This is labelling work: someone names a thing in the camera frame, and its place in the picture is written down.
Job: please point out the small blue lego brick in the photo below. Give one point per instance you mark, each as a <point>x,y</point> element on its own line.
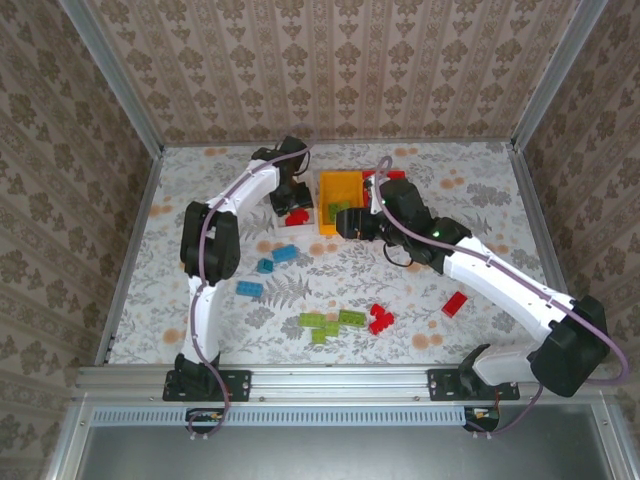
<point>265,265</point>

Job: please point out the small red lego brick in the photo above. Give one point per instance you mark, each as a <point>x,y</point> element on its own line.
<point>376,310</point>

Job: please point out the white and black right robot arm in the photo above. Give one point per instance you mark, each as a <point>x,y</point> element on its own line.
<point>500,280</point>

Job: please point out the white plastic container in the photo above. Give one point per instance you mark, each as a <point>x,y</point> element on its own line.
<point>295,230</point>

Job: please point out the yellow plastic container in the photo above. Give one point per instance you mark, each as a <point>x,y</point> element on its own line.
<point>340,187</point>

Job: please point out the red plastic container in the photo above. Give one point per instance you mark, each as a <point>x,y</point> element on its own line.
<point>395,175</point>

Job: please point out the small black connector board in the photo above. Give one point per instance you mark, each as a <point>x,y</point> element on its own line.
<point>205,416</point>
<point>481,417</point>

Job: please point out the grey metal panel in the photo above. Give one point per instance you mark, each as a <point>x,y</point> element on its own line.
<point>325,455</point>

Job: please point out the thin aluminium wall rail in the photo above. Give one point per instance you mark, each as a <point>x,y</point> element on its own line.
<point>350,143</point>

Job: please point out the aluminium side rail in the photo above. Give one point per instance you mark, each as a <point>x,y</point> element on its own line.
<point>530,200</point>
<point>145,210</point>

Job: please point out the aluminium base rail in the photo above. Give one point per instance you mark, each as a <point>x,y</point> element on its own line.
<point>340,380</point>

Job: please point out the aluminium frame post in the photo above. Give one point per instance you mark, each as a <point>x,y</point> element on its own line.
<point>560,75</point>
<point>110,75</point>

